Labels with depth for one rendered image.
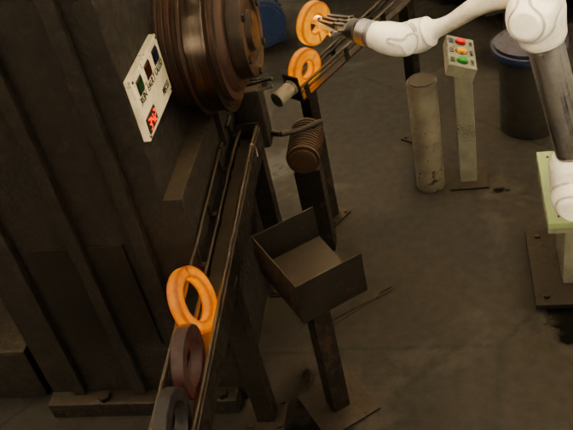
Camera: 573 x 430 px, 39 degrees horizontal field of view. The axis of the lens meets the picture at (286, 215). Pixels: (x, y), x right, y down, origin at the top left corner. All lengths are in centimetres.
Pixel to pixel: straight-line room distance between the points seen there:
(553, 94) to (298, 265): 86
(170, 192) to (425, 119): 133
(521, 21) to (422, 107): 108
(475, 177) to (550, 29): 136
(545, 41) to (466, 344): 110
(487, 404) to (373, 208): 110
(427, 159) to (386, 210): 27
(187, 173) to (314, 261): 44
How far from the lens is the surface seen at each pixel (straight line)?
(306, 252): 236
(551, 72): 236
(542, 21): 223
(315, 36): 291
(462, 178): 351
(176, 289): 209
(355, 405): 272
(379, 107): 410
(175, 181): 231
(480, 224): 331
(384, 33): 267
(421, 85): 320
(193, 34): 227
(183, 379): 196
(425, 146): 334
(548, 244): 319
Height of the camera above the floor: 214
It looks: 38 degrees down
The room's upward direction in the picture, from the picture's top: 13 degrees counter-clockwise
